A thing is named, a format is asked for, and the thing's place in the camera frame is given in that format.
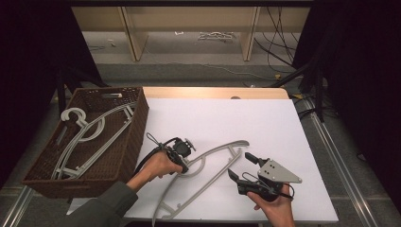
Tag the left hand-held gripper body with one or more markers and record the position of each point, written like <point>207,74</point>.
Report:
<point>181,147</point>

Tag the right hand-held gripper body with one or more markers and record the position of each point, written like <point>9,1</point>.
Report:
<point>277,173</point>

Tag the grey plastic clothes hanger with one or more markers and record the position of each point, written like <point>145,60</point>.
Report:
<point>201,187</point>
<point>100,129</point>
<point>73,114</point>

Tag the brown wicker basket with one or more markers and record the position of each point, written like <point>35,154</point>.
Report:
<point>126,151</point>

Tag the person's left hand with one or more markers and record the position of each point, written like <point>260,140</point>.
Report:
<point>159,165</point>

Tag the person's right hand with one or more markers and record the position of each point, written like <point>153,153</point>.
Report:
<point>279,211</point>

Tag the white table mat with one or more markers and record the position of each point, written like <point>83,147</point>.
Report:
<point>252,126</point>

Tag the black metal stand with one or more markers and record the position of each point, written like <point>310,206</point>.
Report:
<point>317,82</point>
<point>61,91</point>

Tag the black curtain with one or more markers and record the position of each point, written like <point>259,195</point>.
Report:
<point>31,63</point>
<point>362,78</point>

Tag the beige wooden desk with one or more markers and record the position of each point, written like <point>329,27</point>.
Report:
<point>189,19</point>

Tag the aluminium floor rail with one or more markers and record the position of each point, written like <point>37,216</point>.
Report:
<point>346,170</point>
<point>15,208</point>

